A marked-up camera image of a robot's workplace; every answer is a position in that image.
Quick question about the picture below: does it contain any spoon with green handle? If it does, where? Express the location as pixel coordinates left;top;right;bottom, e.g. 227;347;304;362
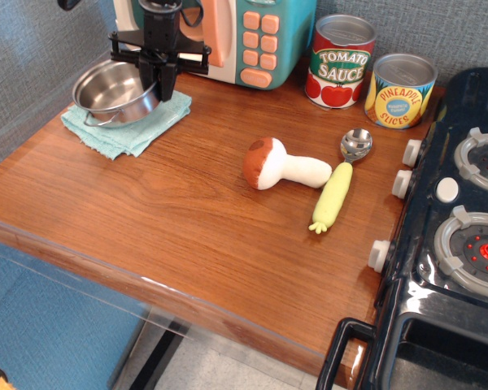
308;128;373;234

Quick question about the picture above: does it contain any light blue folded towel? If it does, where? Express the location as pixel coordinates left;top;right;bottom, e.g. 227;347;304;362
61;91;192;160

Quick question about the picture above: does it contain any teal toy microwave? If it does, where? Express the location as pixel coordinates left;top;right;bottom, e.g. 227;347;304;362
112;0;317;91

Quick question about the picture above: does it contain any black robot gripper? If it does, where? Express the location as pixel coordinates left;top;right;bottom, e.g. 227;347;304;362
109;1;211;102

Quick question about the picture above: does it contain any plush brown white mushroom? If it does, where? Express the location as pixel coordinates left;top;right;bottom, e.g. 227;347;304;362
242;137;333;190

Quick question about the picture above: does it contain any black toy stove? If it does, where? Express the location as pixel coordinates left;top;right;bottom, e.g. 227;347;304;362
317;67;488;389

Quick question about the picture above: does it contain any pineapple slices can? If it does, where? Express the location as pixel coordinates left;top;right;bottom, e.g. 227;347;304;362
364;53;438;129

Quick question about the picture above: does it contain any tomato sauce can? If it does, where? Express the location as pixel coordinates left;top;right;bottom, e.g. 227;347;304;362
305;14;377;109

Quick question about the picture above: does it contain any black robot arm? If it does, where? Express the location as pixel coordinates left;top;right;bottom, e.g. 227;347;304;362
109;1;211;102

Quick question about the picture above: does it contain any stainless steel pot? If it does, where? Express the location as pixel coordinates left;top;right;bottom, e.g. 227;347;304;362
72;60;160;128

